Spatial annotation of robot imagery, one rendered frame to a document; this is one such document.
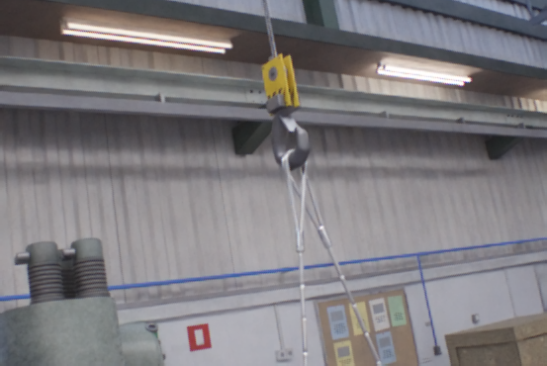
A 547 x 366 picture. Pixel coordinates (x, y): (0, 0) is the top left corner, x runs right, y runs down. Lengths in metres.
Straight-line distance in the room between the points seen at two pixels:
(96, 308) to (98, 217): 3.68
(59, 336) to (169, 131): 4.28
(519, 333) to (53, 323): 4.28
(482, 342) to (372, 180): 2.36
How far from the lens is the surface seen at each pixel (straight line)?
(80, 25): 5.27
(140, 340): 1.81
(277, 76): 1.23
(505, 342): 5.45
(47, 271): 1.64
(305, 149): 1.16
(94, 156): 5.41
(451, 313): 7.54
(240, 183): 6.02
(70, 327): 1.61
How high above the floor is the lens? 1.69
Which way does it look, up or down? 14 degrees up
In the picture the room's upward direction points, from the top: 10 degrees counter-clockwise
